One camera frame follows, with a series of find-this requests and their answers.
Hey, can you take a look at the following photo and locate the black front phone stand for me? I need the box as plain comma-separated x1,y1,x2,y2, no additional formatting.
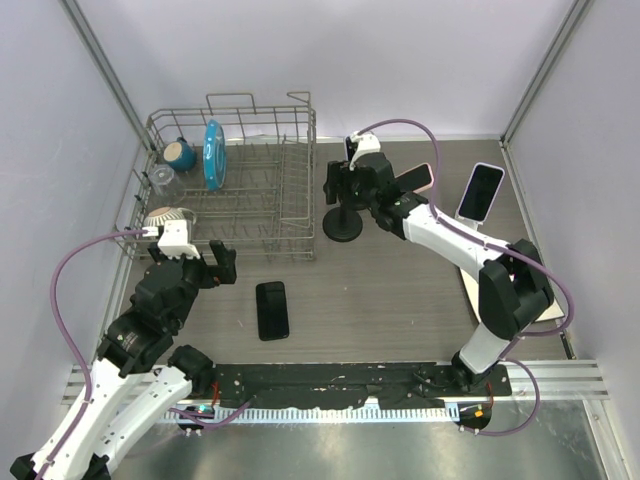
322,204,363,243

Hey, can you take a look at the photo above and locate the black phone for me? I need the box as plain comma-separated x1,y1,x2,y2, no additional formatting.
256,281,290,341

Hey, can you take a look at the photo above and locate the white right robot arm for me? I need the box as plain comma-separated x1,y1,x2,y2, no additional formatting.
322,152,554,395

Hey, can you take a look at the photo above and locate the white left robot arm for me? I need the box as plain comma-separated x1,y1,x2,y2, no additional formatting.
10,240,237,479

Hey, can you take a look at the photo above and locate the lilac case phone rear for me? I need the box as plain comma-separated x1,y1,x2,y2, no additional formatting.
344,136,357,161

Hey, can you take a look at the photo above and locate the lilac case phone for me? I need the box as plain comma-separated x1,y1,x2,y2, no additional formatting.
457,162,505,223
344,136,357,161

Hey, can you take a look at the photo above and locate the pink case phone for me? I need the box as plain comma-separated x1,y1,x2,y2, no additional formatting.
396,163,434,193

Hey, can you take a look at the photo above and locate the white angled phone stand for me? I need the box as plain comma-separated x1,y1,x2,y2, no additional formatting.
454,212,482,231

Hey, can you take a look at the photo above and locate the lilac case phone right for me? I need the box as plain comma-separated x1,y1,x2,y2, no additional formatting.
457,162,505,223

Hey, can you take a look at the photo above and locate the striped white mug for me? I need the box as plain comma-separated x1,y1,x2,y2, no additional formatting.
143,206,197,231

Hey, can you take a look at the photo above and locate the clear drinking glass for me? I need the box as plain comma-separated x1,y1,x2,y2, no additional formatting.
148,164,185,202

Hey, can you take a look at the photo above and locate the blue ceramic mug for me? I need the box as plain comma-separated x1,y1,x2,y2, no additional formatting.
163,137,197,173

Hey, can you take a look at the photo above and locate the blue plate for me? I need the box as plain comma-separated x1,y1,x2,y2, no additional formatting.
202,119,227,191

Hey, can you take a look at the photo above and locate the white flat board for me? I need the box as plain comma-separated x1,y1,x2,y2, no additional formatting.
459,269,565,323

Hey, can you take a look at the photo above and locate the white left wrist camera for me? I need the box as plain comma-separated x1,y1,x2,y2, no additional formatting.
143,219,201,259

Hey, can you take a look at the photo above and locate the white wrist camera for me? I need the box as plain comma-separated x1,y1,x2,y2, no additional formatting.
143,219,201,259
349,132,381,171

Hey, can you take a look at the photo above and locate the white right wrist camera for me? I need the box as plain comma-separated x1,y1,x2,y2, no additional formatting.
349,132,381,171

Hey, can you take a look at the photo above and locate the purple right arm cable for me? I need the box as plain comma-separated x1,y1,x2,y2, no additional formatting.
359,118,576,351

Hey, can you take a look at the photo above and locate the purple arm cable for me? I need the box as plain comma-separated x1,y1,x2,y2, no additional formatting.
29,228,156,480
359,118,576,351

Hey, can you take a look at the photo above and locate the grey wire dish rack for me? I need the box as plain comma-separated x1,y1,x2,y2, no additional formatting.
114,91,316,260

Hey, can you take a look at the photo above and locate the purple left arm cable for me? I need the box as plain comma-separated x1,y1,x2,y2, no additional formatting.
29,228,156,480

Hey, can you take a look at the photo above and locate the white slotted cable duct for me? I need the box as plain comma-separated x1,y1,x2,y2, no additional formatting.
154,403,461,426

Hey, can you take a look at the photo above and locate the left aluminium frame post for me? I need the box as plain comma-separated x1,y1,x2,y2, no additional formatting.
59,0,156,151

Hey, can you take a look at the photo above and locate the aluminium frame post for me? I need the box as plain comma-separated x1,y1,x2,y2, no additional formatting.
500,0,594,147
59,0,156,151

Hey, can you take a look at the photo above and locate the right aluminium frame post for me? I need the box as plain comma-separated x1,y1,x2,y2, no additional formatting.
500,0,594,147

